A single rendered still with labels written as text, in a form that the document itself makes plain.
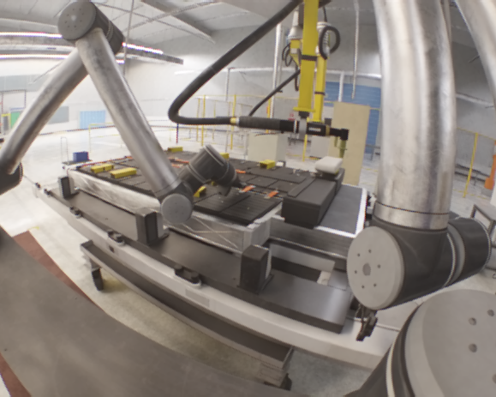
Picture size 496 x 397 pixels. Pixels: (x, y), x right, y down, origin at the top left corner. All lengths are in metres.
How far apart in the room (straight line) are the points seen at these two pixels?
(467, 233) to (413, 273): 0.16
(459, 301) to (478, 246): 0.20
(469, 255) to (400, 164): 0.19
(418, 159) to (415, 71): 0.10
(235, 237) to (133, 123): 0.53
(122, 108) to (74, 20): 0.36
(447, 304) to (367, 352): 0.53
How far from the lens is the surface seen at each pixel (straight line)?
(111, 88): 0.81
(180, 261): 0.91
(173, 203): 0.80
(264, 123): 0.92
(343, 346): 0.74
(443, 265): 0.35
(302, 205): 0.92
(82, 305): 0.75
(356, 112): 5.52
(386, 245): 0.29
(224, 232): 0.93
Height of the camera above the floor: 1.38
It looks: 19 degrees down
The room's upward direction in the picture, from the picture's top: 5 degrees clockwise
